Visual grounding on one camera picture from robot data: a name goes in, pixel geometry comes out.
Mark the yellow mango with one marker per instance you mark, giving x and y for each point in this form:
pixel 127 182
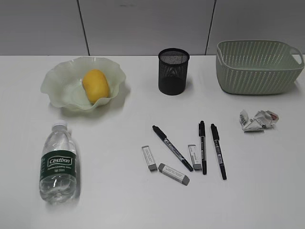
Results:
pixel 95 85

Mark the clear plastic water bottle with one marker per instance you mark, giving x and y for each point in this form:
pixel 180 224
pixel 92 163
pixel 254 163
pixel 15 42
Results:
pixel 58 170

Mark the black mesh pen holder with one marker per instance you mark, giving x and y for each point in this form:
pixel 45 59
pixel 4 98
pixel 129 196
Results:
pixel 173 67

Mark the grey white eraser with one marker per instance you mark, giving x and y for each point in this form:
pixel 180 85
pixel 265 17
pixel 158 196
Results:
pixel 174 174
pixel 149 158
pixel 195 157

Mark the waste paper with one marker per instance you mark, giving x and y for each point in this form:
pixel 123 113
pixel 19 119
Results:
pixel 261 121

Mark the pale green wavy glass plate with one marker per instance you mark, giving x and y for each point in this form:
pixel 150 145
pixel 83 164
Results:
pixel 63 83

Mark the grey white eraser bottom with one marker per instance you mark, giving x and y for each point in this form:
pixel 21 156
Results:
pixel 174 174

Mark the black marker pen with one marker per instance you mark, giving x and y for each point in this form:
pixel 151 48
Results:
pixel 168 143
pixel 218 150
pixel 201 127

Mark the pale green plastic basket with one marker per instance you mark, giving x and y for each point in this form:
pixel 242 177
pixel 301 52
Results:
pixel 257 67

